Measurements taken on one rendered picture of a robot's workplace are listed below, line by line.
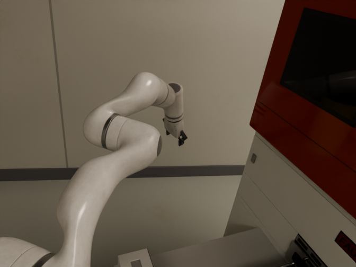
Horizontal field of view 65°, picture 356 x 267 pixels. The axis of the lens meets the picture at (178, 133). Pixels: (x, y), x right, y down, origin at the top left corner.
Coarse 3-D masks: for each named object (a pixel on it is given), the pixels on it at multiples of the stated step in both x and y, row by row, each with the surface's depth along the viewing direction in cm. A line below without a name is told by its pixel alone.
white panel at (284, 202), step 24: (264, 144) 113; (264, 168) 114; (288, 168) 102; (240, 192) 132; (264, 192) 115; (288, 192) 103; (312, 192) 92; (264, 216) 117; (288, 216) 104; (312, 216) 93; (336, 216) 85; (288, 240) 105; (312, 240) 94; (336, 264) 86
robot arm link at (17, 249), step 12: (0, 240) 54; (12, 240) 55; (0, 252) 51; (12, 252) 51; (24, 252) 52; (36, 252) 53; (48, 252) 54; (0, 264) 49; (12, 264) 49; (24, 264) 50
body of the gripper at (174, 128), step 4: (164, 116) 127; (164, 120) 129; (180, 120) 123; (164, 124) 132; (168, 124) 128; (172, 124) 124; (176, 124) 123; (180, 124) 124; (168, 128) 130; (172, 128) 126; (176, 128) 124; (180, 128) 125; (172, 132) 129; (176, 132) 126; (180, 132) 127; (176, 136) 128
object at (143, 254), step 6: (132, 252) 87; (138, 252) 87; (144, 252) 88; (120, 258) 85; (126, 258) 85; (132, 258) 85; (138, 258) 86; (144, 258) 86; (120, 264) 83; (126, 264) 83; (132, 264) 84; (138, 264) 84; (144, 264) 84; (150, 264) 84
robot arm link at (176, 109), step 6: (168, 84) 114; (174, 84) 114; (174, 90) 111; (180, 90) 112; (180, 96) 112; (174, 102) 113; (180, 102) 115; (162, 108) 119; (168, 108) 116; (174, 108) 115; (180, 108) 117; (168, 114) 119; (174, 114) 118; (180, 114) 120
